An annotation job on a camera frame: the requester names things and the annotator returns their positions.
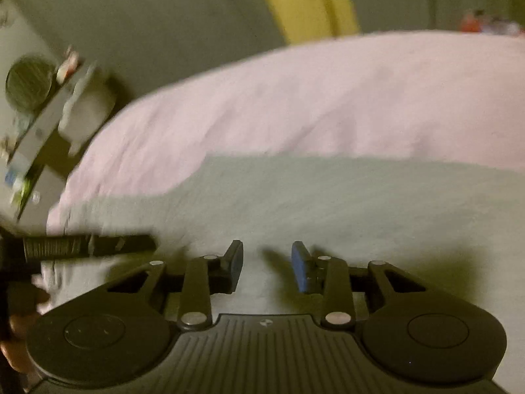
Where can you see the yellow curtain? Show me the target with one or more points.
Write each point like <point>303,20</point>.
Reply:
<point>311,4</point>

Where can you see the white container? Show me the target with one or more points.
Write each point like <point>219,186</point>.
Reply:
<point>87,108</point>

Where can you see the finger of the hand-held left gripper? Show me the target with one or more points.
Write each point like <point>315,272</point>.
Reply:
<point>82,247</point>

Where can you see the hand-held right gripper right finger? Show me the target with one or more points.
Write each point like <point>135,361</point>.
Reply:
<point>300,271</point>

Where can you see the round grille fan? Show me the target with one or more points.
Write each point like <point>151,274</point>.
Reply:
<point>29,84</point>

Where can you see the grey pants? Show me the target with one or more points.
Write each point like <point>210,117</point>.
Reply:
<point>328,205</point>

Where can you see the red and white object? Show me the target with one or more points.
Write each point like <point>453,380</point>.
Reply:
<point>488,24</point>

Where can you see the pink bed sheet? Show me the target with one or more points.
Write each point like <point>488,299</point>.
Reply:
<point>328,102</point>

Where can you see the cluttered dark shelf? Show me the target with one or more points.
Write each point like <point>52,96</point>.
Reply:
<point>45,131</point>

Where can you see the person's left hand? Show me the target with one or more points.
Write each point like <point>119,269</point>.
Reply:
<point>18,328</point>

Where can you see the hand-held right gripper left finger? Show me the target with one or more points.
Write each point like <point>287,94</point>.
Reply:
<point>235,269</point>

